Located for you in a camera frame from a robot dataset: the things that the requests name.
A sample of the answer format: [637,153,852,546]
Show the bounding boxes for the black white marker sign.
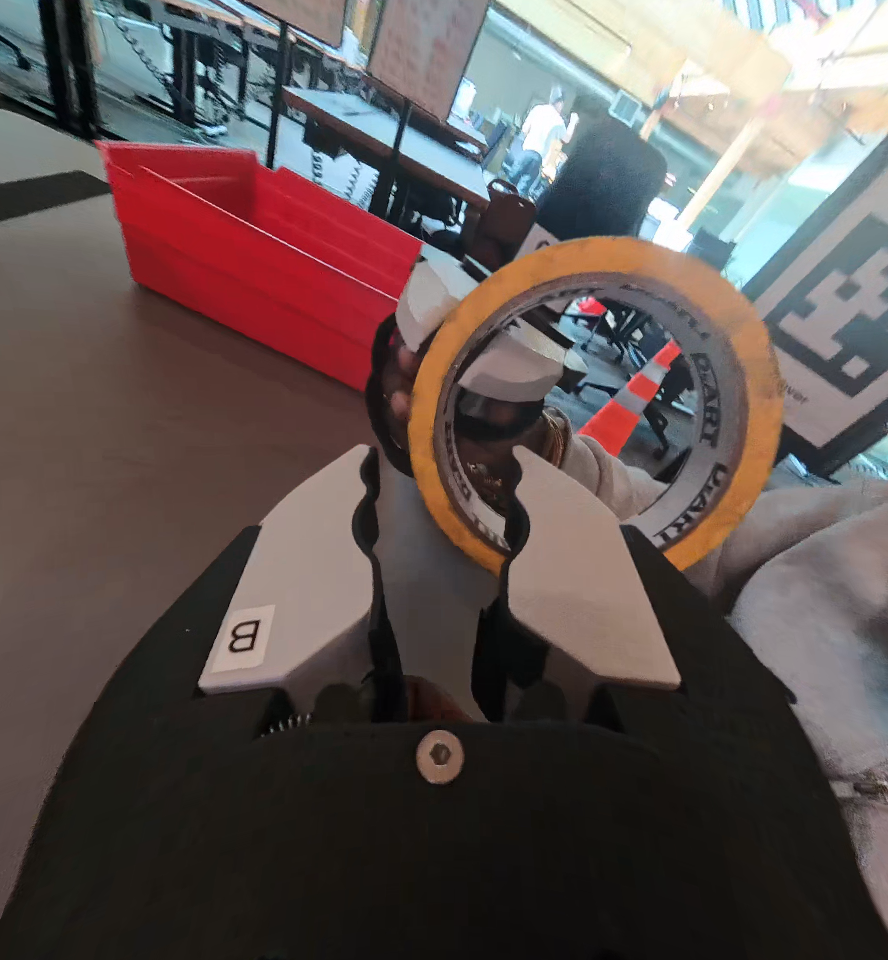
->
[744,123,888,474]

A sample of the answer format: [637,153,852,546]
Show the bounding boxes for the grey board on stand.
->
[264,0,349,170]
[365,0,490,219]

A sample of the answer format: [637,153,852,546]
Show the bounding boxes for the orange traffic cone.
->
[579,341,681,455]

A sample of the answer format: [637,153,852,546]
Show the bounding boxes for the black coiled cable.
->
[310,142,362,202]

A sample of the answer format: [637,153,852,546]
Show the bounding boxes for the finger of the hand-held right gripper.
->
[396,255,491,354]
[457,333,589,404]

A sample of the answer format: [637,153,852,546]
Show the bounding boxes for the yellow tape roll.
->
[408,236,784,577]

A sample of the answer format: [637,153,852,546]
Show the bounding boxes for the gold bracelets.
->
[540,408,574,468]

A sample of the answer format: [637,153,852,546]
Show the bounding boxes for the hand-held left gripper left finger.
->
[198,444,385,695]

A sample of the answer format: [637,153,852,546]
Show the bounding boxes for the person's left hand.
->
[405,673,475,724]

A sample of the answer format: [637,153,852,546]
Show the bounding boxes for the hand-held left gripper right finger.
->
[504,446,682,691]

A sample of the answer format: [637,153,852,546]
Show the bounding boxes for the black tape strip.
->
[0,171,111,230]

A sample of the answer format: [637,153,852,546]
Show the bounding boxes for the person's right forearm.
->
[564,431,679,520]

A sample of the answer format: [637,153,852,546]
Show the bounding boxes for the wooden top desk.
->
[282,86,491,222]

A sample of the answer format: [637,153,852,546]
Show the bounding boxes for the person's right hand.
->
[369,315,548,496]

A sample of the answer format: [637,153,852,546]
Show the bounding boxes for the red plastic bin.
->
[95,141,424,393]

